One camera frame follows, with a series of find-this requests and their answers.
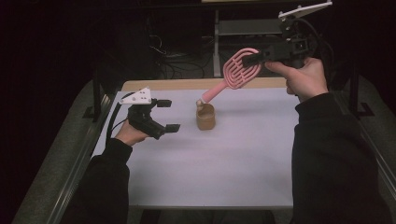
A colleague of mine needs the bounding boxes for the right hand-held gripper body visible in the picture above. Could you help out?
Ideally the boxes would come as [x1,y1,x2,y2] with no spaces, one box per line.
[263,0,333,69]

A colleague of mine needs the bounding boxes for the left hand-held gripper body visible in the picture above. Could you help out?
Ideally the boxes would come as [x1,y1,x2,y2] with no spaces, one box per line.
[119,87,168,140]

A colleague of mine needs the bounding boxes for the pink hairbrush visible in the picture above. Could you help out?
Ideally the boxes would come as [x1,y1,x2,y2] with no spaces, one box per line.
[200,47,263,105]

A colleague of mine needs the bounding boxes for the brown cup with figurine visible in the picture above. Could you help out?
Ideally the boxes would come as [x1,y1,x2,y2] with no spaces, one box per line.
[195,99,217,131]

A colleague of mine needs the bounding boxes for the person's left hand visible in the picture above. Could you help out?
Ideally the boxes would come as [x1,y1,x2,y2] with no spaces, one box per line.
[114,119,151,147]

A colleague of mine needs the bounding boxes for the person's right hand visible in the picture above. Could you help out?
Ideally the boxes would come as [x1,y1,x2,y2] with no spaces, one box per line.
[264,56,330,103]

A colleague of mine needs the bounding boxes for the white metal stand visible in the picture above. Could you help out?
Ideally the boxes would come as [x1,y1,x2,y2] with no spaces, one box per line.
[213,6,304,78]

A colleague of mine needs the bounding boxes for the black stand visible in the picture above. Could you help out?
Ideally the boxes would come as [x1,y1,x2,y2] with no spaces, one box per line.
[347,62,376,120]
[82,66,107,122]

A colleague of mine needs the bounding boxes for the white table mat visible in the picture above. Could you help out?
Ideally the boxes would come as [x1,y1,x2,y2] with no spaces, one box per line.
[92,87,302,209]

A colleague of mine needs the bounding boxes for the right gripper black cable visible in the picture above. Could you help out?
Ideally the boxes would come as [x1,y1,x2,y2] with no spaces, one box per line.
[299,17,336,73]

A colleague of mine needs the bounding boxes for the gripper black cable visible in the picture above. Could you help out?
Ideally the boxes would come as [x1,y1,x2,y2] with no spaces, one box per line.
[106,91,135,145]
[299,17,336,73]

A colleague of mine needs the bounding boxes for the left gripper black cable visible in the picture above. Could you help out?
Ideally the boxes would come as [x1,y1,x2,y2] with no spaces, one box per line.
[106,91,135,145]

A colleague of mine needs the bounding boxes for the black floor cables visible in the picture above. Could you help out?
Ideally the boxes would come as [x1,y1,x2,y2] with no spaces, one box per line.
[146,18,260,79]

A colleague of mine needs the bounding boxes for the metal floor rail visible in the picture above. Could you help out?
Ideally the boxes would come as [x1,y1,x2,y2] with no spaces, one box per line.
[46,92,114,224]
[337,90,396,200]

